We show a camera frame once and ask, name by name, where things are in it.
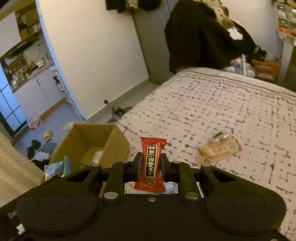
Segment red candy bar packet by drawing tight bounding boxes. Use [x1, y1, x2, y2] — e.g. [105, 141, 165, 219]
[134, 137, 167, 193]

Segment green blue snack packet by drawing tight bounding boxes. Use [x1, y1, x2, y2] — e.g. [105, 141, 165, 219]
[44, 156, 71, 181]

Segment cream knit cloth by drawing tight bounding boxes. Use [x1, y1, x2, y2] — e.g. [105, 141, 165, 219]
[0, 133, 44, 206]

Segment brown cardboard box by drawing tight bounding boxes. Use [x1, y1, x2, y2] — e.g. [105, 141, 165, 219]
[48, 123, 130, 174]

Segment tan cracker packet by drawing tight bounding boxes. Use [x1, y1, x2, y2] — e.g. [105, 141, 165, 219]
[197, 132, 242, 165]

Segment shoes by bed foot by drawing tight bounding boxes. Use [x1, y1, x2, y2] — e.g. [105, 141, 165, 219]
[112, 106, 132, 116]

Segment white patterned bed cover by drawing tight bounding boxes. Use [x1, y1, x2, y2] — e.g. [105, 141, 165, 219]
[118, 68, 295, 240]

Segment beige slipper right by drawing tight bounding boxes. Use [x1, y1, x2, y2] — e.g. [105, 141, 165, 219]
[62, 121, 74, 131]

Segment beige slipper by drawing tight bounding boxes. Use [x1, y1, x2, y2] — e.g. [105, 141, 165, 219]
[62, 121, 74, 131]
[44, 130, 52, 142]

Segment black shoes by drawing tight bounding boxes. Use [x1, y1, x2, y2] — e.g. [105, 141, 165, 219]
[27, 139, 41, 160]

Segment grey cloth on floor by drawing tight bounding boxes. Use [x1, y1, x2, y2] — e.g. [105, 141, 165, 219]
[40, 142, 57, 154]

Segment beige slipper left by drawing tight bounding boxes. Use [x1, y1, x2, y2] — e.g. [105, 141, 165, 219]
[44, 130, 52, 142]

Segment red white plastic bag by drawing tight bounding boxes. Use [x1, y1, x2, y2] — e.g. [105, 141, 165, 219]
[27, 115, 42, 130]

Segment glass paned black door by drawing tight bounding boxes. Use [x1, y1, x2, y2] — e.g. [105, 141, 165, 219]
[1, 66, 27, 138]

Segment white kitchen cabinet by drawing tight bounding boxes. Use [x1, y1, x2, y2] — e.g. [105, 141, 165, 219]
[13, 68, 66, 118]

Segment orange plastic basket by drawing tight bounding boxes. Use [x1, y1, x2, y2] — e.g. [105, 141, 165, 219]
[252, 60, 280, 83]

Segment black coat pile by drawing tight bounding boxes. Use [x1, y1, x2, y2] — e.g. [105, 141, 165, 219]
[165, 1, 267, 74]

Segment kitchen shelf with items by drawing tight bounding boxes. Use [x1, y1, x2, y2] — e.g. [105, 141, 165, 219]
[1, 3, 55, 92]

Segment grey door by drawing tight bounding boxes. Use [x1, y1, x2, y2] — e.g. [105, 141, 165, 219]
[132, 1, 173, 85]

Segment patterned beige garment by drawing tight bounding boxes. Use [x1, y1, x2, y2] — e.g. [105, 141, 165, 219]
[202, 0, 235, 29]

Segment hanging dark clothes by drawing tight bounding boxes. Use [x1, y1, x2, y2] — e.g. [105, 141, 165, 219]
[105, 0, 161, 13]

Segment white shelf unit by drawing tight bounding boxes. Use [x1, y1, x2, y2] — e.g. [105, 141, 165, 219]
[274, 1, 295, 56]

